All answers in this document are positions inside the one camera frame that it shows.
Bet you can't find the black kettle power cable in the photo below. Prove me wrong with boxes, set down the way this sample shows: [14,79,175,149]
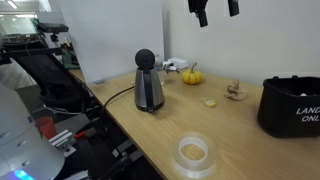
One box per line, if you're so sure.
[99,85,136,117]

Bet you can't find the red cup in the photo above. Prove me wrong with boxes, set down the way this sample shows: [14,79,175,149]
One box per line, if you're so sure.
[36,116,57,139]

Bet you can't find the small yellow pumpkin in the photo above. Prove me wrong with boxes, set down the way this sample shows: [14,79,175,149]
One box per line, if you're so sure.
[182,62,202,85]

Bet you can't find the white power adapter box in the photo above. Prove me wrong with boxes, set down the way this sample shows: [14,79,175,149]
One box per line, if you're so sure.
[169,58,188,69]

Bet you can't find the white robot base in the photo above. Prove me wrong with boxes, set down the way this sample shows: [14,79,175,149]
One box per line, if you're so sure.
[0,85,65,180]

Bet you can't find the small yellow tape roll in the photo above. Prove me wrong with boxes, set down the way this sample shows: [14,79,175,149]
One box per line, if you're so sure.
[203,98,217,108]

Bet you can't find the clear glass jar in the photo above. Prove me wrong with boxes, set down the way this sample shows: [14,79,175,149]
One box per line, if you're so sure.
[154,54,165,85]

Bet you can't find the black foam ball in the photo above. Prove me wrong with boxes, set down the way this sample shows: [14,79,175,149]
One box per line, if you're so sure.
[135,49,155,70]

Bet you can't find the stainless steel electric kettle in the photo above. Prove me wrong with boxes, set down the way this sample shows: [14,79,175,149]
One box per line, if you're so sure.
[134,68,164,113]

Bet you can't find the large clear tape roll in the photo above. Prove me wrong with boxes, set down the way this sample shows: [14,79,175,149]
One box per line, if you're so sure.
[170,132,217,179]

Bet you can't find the black camera on stand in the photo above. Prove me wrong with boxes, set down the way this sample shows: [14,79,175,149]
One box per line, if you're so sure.
[37,23,69,42]

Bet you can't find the aluminium extrusion bracket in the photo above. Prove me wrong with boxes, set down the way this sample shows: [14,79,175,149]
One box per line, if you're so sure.
[49,130,76,158]

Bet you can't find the black fabric bin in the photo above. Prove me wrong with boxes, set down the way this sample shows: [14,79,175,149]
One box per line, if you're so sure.
[257,76,320,138]

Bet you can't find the white partition board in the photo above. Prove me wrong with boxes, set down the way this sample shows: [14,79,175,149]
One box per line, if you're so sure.
[58,0,164,84]

